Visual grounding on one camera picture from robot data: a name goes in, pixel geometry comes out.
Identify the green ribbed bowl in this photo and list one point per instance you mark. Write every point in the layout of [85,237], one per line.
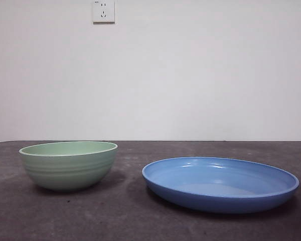
[67,173]

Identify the blue round plate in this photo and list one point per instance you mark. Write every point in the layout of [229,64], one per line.
[215,198]

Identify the white wall socket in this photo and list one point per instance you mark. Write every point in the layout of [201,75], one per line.
[103,12]

